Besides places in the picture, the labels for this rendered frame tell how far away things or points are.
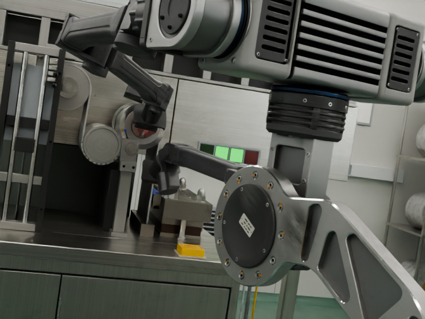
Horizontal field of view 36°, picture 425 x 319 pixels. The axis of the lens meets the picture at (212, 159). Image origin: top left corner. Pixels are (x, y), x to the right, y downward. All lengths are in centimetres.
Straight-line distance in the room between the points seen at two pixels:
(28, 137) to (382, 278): 133
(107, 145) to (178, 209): 31
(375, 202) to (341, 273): 450
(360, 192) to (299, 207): 437
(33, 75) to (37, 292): 62
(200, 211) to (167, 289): 33
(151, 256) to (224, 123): 81
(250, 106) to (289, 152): 141
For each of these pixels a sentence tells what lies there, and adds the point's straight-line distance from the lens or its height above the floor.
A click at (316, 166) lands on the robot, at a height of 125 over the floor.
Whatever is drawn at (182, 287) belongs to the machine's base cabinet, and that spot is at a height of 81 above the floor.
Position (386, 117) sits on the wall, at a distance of 542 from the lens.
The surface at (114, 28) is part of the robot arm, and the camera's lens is 123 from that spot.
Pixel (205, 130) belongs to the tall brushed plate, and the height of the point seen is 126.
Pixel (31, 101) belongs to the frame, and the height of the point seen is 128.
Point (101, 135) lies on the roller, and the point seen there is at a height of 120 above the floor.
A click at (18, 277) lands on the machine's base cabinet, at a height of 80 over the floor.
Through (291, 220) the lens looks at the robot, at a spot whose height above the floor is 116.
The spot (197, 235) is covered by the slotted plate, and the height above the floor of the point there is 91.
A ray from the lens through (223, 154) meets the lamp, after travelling 251.
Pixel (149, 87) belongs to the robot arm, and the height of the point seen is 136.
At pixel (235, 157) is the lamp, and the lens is 253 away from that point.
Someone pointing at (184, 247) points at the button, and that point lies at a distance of 193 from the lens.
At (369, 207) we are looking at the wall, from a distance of 543.
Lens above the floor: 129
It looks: 3 degrees down
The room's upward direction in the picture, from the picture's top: 8 degrees clockwise
